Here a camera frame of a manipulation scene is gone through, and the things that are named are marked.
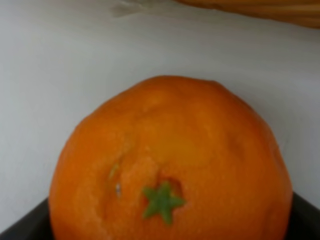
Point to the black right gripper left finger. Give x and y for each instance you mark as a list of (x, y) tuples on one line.
[(33, 226)]

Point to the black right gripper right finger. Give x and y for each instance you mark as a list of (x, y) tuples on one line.
[(304, 221)]

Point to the orange tangerine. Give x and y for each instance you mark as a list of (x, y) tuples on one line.
[(171, 158)]

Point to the light brown wicker basket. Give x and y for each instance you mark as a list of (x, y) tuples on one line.
[(304, 13)]

